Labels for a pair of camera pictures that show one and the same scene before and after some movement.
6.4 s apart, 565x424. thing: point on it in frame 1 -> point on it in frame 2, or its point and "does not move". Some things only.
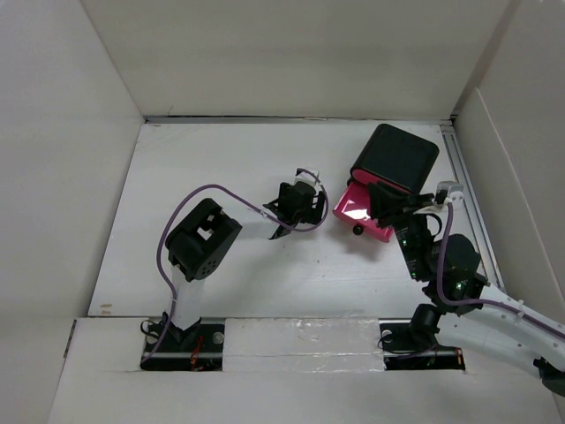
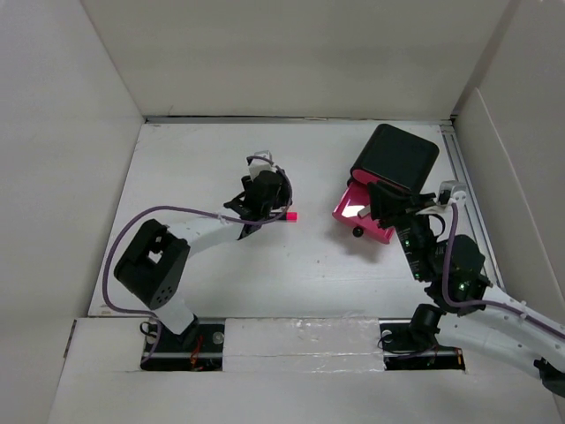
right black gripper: [395, 205] does not move
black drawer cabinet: [397, 156] does not move
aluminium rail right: [488, 257] does not move
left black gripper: [311, 215] -> [282, 198]
